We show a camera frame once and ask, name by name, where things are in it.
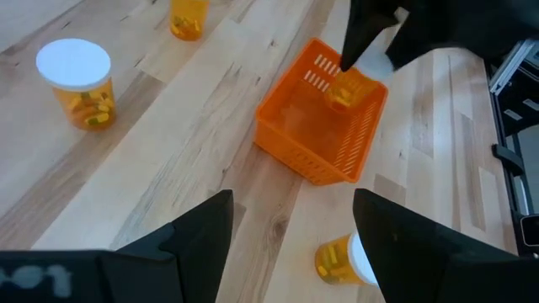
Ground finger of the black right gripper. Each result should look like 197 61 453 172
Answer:
385 0 456 71
339 0 399 72

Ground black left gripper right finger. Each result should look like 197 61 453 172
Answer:
352 188 539 303

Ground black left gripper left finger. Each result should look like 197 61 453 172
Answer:
99 189 235 303

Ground orange plastic basket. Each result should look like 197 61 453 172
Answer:
254 37 389 186

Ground black metal table frame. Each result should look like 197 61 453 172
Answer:
486 37 539 258

